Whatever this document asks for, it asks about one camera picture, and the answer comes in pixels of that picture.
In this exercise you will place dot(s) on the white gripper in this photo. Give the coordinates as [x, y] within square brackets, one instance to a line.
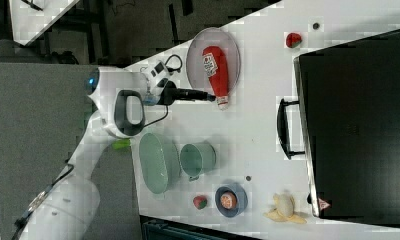
[161, 94]

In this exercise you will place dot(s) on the red ketchup bottle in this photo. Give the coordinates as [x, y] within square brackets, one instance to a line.
[215, 66]

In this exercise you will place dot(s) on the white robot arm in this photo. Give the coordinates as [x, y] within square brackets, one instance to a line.
[66, 208]

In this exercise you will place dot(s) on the grey round plate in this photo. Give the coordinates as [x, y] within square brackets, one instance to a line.
[195, 71]

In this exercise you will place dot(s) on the green metal cup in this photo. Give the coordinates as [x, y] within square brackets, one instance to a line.
[197, 159]

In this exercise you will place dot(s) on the green oval colander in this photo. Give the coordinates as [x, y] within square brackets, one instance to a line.
[160, 163]

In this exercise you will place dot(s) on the red strawberry toy near bowl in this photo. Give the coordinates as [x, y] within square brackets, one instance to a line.
[200, 202]

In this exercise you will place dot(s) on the orange toy in bowl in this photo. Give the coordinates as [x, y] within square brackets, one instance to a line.
[228, 200]

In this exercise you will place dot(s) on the blue bowl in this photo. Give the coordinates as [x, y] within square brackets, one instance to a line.
[242, 200]

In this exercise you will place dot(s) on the red strawberry toy near oven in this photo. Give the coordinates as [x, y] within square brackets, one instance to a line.
[293, 40]

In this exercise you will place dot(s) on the peeled banana toy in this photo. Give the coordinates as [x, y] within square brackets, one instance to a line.
[284, 210]

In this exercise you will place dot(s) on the black toaster oven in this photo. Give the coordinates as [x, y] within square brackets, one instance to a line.
[349, 103]

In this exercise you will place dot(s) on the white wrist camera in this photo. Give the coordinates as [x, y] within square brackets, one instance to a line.
[156, 73]

